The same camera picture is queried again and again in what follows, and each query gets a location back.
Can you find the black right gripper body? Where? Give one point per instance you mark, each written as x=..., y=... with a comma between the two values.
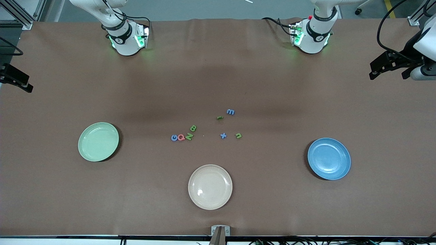
x=10, y=75

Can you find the green plate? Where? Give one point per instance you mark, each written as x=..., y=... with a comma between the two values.
x=98, y=142

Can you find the office chair base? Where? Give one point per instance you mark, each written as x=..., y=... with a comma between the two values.
x=357, y=12

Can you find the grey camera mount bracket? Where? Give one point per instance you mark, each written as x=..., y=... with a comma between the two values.
x=220, y=231

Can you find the brown table mat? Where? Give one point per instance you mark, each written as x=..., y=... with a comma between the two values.
x=218, y=68

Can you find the aluminium frame post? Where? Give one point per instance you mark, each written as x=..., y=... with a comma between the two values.
x=40, y=10
x=13, y=13
x=414, y=21

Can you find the blue letter G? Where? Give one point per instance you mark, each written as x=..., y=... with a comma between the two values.
x=172, y=137

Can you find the beige plate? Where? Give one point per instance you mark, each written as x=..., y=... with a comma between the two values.
x=210, y=187

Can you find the pink letter Q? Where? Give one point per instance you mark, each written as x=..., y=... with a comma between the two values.
x=179, y=137

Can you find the blue plate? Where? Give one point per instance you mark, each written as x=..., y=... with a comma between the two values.
x=329, y=159

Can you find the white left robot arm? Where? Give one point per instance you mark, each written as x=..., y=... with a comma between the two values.
x=315, y=41

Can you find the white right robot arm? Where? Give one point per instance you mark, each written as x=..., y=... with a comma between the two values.
x=126, y=44

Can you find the green letter B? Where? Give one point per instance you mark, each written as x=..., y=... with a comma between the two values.
x=193, y=128

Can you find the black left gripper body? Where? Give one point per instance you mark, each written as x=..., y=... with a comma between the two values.
x=407, y=53

